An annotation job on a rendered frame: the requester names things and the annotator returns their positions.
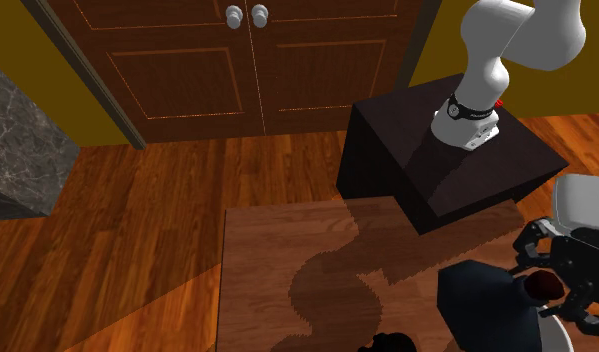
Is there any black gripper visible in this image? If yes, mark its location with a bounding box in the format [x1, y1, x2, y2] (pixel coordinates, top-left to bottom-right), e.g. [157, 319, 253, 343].
[511, 217, 599, 339]

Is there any brown wooden table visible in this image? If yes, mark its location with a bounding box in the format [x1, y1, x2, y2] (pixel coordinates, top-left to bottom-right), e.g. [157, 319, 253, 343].
[214, 196, 599, 352]

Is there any dark robot stand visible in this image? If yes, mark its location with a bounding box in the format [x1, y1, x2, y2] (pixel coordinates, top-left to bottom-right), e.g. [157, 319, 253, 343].
[335, 72, 571, 237]

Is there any white bowl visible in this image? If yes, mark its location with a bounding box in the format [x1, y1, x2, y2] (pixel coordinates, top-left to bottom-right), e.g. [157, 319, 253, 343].
[536, 310, 576, 352]

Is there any brown double door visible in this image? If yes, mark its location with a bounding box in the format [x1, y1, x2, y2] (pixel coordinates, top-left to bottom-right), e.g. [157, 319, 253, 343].
[19, 0, 444, 151]

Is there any black lumpy object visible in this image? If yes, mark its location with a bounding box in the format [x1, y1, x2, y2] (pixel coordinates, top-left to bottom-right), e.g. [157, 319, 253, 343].
[356, 331, 420, 352]

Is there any grey marble block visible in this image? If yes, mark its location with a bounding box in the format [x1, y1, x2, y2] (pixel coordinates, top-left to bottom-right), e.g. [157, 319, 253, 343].
[0, 57, 81, 222]

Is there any dark blue bottle red cap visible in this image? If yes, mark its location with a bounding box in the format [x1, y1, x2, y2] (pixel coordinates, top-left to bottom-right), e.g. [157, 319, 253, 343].
[435, 259, 567, 352]

